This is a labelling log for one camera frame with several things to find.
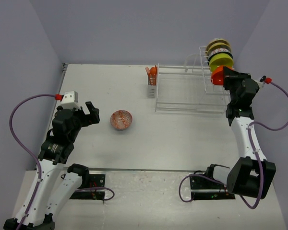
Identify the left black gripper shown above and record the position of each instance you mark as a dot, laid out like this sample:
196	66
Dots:
92	118

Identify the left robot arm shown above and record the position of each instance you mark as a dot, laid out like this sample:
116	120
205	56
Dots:
43	204

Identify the orange patterned ceramic bowl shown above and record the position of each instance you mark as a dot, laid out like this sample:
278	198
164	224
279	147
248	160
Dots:
121	120

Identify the white red patterned bowl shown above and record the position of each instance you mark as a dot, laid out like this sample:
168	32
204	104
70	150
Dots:
216	51

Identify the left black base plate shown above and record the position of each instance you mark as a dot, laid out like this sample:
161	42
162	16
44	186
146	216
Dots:
95	180

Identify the white cutlery holder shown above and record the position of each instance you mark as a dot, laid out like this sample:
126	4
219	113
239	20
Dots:
151	90

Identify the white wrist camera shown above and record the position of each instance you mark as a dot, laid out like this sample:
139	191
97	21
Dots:
70	100
261	81

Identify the orange plastic knife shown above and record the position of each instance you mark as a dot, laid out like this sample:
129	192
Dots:
154	69

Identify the tan yellow rimmed bowl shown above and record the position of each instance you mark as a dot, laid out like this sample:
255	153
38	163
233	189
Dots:
220	44

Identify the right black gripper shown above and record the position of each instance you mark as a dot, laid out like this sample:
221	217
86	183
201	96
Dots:
230	76

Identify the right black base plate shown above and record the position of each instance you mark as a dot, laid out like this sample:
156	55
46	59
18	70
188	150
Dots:
202	189

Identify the orange plastic fork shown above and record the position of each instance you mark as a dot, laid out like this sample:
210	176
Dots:
148	71

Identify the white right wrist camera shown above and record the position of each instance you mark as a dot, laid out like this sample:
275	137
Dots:
261	81

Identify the lime green plastic bowl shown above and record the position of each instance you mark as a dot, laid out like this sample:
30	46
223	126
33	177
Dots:
220	59

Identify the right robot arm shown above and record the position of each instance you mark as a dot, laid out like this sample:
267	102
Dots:
252	174

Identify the orange plastic spoon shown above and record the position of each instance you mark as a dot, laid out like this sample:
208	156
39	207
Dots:
152	78

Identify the orange plastic bowl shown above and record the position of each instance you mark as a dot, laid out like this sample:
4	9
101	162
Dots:
217	76

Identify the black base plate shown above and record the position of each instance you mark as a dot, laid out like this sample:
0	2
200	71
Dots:
202	189
95	180

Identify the white wire dish rack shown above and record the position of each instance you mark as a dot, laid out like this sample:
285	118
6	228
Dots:
188	88

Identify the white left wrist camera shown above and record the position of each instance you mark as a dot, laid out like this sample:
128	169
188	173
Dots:
70	100

